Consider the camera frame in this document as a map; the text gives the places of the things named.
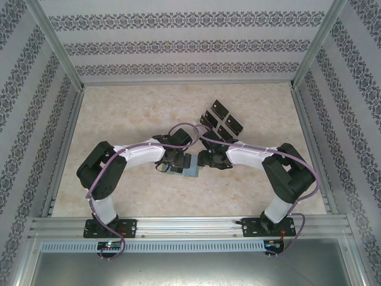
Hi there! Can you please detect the green card holder wallet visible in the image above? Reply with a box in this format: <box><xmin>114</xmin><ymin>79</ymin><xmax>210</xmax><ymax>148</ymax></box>
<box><xmin>162</xmin><ymin>154</ymin><xmax>204</xmax><ymax>179</ymax></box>

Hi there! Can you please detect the aluminium frame post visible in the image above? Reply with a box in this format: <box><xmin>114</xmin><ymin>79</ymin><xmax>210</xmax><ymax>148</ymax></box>
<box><xmin>288</xmin><ymin>0</ymin><xmax>349</xmax><ymax>90</ymax></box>
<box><xmin>25</xmin><ymin>0</ymin><xmax>87</xmax><ymax>92</ymax></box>

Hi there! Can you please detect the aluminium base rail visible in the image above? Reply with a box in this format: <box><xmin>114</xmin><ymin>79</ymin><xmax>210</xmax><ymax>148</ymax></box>
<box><xmin>28</xmin><ymin>216</ymin><xmax>355</xmax><ymax>241</ymax></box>

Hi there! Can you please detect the aluminium back rail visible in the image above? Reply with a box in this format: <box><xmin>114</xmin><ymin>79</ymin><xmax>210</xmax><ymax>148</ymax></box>
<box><xmin>83</xmin><ymin>82</ymin><xmax>294</xmax><ymax>88</ymax></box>

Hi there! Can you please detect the clear acrylic card stand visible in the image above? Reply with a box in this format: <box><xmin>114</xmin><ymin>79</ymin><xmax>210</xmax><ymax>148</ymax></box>
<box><xmin>198</xmin><ymin>99</ymin><xmax>245</xmax><ymax>142</ymax></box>

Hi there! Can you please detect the purple cable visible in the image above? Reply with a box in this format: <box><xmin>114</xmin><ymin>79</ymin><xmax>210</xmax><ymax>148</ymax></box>
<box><xmin>86</xmin><ymin>122</ymin><xmax>199</xmax><ymax>262</ymax></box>
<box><xmin>192</xmin><ymin>123</ymin><xmax>321</xmax><ymax>257</ymax></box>

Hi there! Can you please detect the black credit card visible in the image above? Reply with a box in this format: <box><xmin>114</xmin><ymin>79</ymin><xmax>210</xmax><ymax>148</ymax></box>
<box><xmin>216</xmin><ymin>123</ymin><xmax>236</xmax><ymax>140</ymax></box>
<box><xmin>224</xmin><ymin>114</ymin><xmax>245</xmax><ymax>134</ymax></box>
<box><xmin>200</xmin><ymin>110</ymin><xmax>218</xmax><ymax>128</ymax></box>
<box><xmin>211</xmin><ymin>100</ymin><xmax>230</xmax><ymax>118</ymax></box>

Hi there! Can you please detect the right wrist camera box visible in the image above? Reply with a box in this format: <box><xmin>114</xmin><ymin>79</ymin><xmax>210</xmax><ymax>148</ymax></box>
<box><xmin>201</xmin><ymin>130</ymin><xmax>227</xmax><ymax>150</ymax></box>

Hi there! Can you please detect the grey metal panel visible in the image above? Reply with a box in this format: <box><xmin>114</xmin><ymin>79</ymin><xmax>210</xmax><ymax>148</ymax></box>
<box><xmin>28</xmin><ymin>251</ymin><xmax>367</xmax><ymax>286</ymax></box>

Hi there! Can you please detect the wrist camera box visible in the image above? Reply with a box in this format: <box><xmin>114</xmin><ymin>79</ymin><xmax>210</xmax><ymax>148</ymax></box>
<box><xmin>201</xmin><ymin>130</ymin><xmax>227</xmax><ymax>150</ymax></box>
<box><xmin>168</xmin><ymin>127</ymin><xmax>193</xmax><ymax>147</ymax></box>

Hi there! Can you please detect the aluminium side rail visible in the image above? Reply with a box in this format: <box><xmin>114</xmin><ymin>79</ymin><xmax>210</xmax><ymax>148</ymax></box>
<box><xmin>290</xmin><ymin>86</ymin><xmax>339</xmax><ymax>215</ymax></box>
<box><xmin>40</xmin><ymin>88</ymin><xmax>87</xmax><ymax>217</ymax></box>

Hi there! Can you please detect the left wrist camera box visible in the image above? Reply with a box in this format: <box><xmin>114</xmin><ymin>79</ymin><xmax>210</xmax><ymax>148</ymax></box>
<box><xmin>168</xmin><ymin>127</ymin><xmax>193</xmax><ymax>147</ymax></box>

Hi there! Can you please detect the slotted grey cable duct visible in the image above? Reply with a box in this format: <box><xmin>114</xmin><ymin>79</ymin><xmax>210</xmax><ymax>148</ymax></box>
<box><xmin>40</xmin><ymin>240</ymin><xmax>266</xmax><ymax>253</ymax></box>

